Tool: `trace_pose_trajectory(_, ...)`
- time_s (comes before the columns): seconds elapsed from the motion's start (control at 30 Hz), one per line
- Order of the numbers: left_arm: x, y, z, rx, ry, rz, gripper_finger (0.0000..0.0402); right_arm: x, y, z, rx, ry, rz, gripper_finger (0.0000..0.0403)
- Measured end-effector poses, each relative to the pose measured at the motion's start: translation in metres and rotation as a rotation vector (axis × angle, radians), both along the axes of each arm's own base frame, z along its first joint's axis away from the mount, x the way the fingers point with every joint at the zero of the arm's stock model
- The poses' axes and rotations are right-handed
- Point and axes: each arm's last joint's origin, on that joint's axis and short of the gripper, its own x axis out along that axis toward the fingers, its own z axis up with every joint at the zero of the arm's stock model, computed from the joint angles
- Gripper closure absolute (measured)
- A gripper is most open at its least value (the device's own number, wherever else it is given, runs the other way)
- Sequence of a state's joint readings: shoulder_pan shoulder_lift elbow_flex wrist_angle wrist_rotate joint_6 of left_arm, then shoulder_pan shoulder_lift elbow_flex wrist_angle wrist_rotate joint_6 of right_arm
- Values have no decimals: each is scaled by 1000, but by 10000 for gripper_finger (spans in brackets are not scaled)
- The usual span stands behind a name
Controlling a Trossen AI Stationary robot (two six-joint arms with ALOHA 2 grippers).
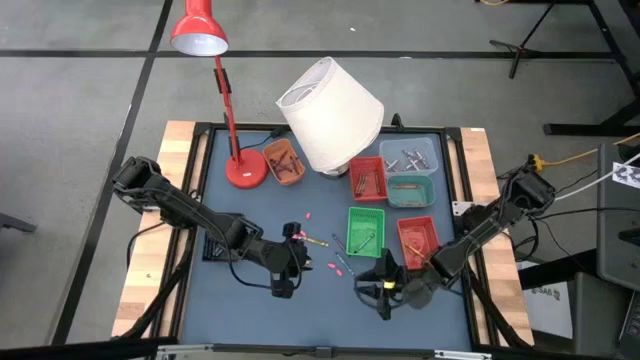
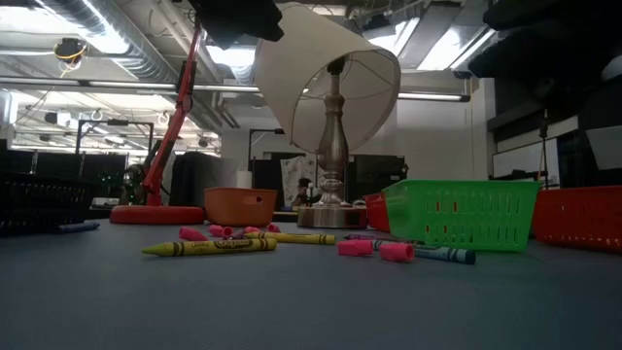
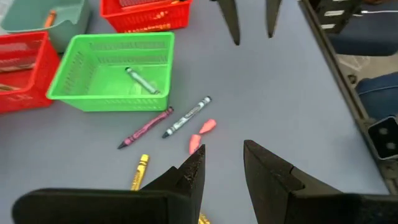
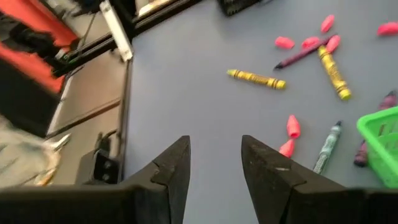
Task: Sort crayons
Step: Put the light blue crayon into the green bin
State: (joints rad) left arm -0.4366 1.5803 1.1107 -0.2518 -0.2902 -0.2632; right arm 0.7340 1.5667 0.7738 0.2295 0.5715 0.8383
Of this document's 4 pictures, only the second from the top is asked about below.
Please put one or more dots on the red slotted plastic basket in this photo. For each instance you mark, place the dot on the red slotted plastic basket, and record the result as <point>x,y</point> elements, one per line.
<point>578,216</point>
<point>376,211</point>

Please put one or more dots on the orange plastic bin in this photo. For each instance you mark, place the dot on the orange plastic bin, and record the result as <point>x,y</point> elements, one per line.
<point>240,206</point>

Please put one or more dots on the white shade silver table lamp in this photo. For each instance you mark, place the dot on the white shade silver table lamp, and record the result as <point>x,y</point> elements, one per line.
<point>330,121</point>

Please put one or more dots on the light blue crayon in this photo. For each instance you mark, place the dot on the light blue crayon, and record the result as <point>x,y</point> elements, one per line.
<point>447,255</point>

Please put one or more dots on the dark crayon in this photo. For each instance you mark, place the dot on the dark crayon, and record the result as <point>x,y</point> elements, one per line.
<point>369,237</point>

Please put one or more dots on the long ceiling light tube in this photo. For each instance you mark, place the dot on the long ceiling light tube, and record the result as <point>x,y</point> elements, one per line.
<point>121,85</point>

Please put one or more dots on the person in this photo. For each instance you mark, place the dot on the person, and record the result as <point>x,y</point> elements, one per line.
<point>303,192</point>

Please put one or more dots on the hanging patterned white sheet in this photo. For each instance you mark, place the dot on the hanging patterned white sheet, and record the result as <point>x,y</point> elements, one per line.
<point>296,175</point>

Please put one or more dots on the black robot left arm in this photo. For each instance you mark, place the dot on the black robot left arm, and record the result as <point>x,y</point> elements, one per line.
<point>238,19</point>

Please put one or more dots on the black frame stand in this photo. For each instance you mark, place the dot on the black frame stand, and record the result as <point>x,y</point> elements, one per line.
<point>114,141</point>

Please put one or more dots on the red desk lamp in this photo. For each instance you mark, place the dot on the red desk lamp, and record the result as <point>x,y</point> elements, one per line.
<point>165,146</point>

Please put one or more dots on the black mesh basket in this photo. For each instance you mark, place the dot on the black mesh basket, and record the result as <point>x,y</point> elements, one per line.
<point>39,204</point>

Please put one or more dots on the white wall board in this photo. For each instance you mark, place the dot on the white wall board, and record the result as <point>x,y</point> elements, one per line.
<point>525,158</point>

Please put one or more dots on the yellow crayon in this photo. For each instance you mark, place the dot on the yellow crayon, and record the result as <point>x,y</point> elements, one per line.
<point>296,237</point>
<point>214,247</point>

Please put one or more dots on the pink eraser cap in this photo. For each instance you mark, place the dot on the pink eraser cap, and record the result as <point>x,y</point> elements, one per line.
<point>355,248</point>
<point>252,229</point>
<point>273,228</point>
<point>221,230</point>
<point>396,253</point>
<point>192,234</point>

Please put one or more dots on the black monitor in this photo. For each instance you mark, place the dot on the black monitor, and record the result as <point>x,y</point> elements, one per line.
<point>374,175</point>

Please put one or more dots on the green slotted plastic basket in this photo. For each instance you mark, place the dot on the green slotted plastic basket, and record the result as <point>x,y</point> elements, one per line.
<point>461,214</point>

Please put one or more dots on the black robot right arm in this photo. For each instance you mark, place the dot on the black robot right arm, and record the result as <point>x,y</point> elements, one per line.
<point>549,44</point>

